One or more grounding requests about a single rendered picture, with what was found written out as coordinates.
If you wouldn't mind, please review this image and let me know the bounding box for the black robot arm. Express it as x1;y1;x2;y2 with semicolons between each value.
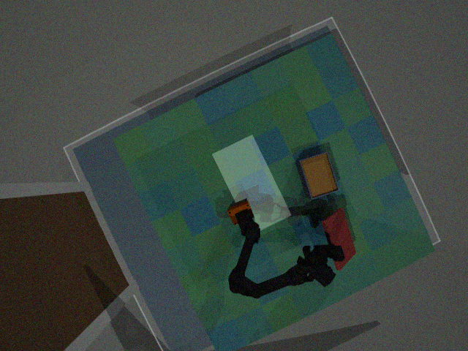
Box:
228;209;336;298

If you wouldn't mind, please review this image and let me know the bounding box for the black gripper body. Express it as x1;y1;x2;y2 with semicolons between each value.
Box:
303;245;345;266

